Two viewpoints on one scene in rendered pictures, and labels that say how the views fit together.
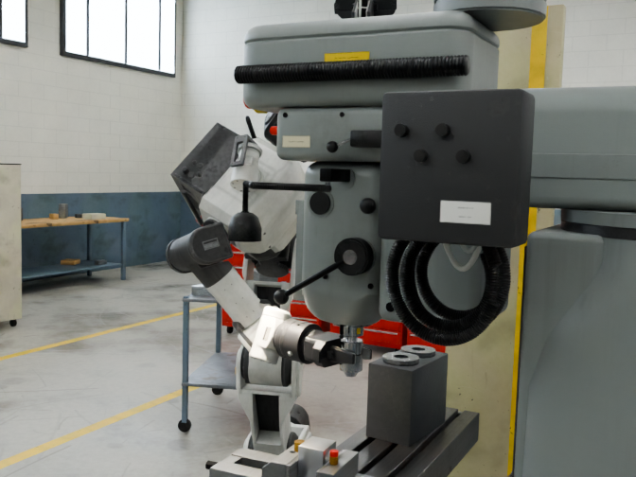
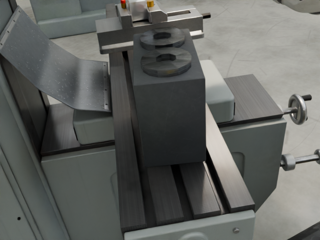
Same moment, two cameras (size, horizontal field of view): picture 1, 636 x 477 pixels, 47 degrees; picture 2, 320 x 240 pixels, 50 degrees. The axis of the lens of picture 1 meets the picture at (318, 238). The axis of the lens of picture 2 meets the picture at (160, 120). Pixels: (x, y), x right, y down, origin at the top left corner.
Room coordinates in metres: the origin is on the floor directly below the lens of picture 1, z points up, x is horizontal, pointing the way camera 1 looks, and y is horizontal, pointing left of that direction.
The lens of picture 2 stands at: (2.31, -0.58, 1.43)
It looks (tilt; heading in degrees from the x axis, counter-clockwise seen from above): 36 degrees down; 148
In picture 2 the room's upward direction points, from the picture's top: 6 degrees counter-clockwise
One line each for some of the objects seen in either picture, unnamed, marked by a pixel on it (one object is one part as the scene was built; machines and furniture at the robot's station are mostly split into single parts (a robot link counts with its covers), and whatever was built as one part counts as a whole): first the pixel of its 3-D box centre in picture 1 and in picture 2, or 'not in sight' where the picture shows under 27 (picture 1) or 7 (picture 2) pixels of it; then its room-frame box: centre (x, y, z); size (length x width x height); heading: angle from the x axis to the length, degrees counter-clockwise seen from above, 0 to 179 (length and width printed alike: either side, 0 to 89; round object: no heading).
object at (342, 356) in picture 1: (341, 356); not in sight; (1.44, -0.05, 1.24); 0.06 x 0.02 x 0.03; 49
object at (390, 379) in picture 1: (408, 391); (167, 92); (1.81, -0.24, 1.06); 0.22 x 0.12 x 0.20; 147
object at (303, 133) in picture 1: (378, 137); not in sight; (1.45, -0.11, 1.68); 0.34 x 0.24 x 0.10; 63
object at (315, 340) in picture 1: (317, 346); not in sight; (1.53, -0.01, 1.24); 0.13 x 0.12 x 0.10; 139
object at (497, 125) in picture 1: (453, 167); not in sight; (1.03, -0.19, 1.62); 0.20 x 0.09 x 0.21; 63
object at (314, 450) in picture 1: (317, 458); (137, 8); (1.34, -0.01, 1.07); 0.06 x 0.05 x 0.06; 155
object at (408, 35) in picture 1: (367, 70); not in sight; (1.46, -0.09, 1.81); 0.47 x 0.26 x 0.16; 63
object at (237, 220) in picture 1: (244, 225); not in sight; (1.55, 0.16, 1.49); 0.07 x 0.07 x 0.06
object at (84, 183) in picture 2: not in sight; (165, 170); (1.48, -0.05, 0.46); 0.80 x 0.30 x 0.60; 63
